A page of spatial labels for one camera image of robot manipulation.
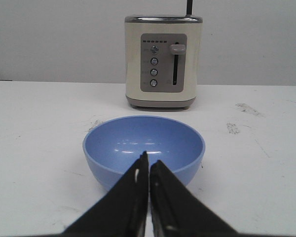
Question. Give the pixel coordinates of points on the cream and chrome toaster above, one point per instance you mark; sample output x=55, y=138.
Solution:
x=162, y=54

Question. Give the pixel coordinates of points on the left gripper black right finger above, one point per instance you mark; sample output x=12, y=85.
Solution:
x=176, y=212

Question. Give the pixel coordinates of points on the blue plastic bowl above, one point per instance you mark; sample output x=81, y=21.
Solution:
x=113, y=146

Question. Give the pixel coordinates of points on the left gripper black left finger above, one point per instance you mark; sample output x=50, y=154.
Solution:
x=122, y=212

